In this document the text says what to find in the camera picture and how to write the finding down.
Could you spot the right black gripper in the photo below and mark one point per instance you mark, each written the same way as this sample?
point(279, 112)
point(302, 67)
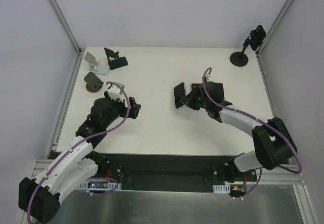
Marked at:
point(189, 99)

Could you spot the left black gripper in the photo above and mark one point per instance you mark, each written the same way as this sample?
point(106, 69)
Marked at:
point(133, 107)

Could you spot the phone with clear blue case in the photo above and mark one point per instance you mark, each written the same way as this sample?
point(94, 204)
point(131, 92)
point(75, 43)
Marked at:
point(179, 95)

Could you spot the phone with pink case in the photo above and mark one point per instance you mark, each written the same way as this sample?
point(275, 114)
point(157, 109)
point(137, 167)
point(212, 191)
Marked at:
point(217, 92)

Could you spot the black round base clamp stand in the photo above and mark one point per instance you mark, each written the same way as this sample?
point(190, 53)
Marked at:
point(240, 59)

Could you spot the phone with cream case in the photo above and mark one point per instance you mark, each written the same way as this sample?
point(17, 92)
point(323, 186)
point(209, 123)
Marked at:
point(193, 85)

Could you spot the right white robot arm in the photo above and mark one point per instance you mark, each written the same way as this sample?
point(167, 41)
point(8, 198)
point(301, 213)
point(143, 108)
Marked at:
point(273, 144)

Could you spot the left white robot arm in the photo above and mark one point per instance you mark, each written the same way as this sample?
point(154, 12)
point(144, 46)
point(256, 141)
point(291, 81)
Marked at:
point(41, 197)

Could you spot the round wooden base phone stand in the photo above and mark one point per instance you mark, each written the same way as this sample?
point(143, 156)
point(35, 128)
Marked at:
point(93, 82)

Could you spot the black folding phone stand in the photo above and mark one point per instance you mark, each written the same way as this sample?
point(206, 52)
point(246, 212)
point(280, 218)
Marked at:
point(114, 60)

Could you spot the silver metal phone stand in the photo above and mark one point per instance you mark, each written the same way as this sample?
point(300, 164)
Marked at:
point(97, 66)

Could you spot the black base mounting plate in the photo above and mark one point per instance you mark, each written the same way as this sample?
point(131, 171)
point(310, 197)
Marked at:
point(170, 173)

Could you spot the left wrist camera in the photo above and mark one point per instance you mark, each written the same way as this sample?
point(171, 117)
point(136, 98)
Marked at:
point(115, 90)

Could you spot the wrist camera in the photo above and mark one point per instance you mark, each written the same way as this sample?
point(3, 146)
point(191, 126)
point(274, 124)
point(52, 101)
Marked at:
point(206, 77)
point(115, 90)

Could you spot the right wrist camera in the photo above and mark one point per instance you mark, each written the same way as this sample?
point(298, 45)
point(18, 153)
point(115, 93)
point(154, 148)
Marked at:
point(206, 77)

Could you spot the right aluminium frame post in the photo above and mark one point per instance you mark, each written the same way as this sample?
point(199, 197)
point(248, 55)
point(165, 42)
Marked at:
point(282, 13)

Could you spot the aluminium frame post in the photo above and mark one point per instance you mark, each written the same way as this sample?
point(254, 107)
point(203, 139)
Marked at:
point(65, 26)
point(282, 13)

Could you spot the left white cable duct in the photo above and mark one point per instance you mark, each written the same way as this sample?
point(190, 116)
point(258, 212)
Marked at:
point(99, 185)

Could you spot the white cable duct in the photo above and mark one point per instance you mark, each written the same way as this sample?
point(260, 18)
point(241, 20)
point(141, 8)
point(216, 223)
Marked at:
point(228, 188)
point(99, 185)

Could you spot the right white cable duct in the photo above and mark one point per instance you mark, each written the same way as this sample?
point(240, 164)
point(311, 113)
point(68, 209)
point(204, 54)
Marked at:
point(228, 188)

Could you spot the left aluminium frame post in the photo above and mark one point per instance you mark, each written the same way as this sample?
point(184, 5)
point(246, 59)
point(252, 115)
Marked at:
point(65, 26)

